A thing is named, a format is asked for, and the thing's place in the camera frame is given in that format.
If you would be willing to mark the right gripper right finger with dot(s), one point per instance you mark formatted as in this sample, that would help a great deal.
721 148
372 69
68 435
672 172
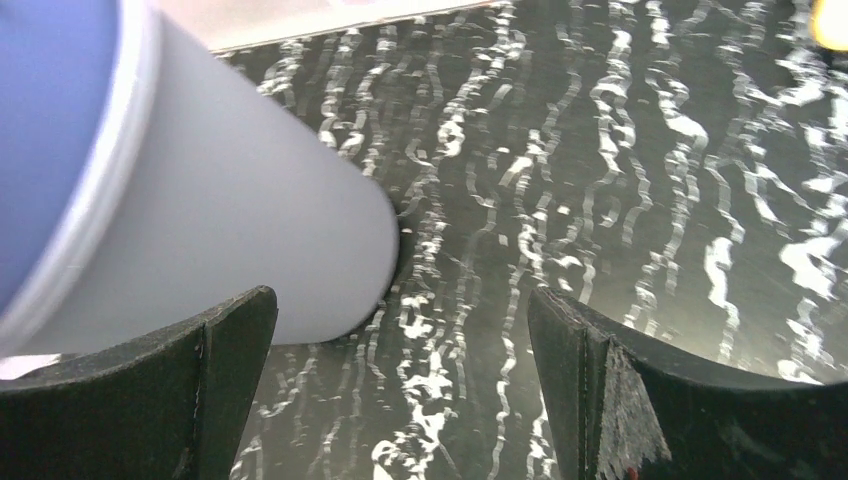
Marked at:
624 405

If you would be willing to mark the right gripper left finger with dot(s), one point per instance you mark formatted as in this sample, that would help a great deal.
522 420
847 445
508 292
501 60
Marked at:
171 404

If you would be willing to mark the grey plastic bucket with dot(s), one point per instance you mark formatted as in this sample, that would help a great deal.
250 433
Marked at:
229 191

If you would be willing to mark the blue plastic bucket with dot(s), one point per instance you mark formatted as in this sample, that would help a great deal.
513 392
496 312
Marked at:
78 80

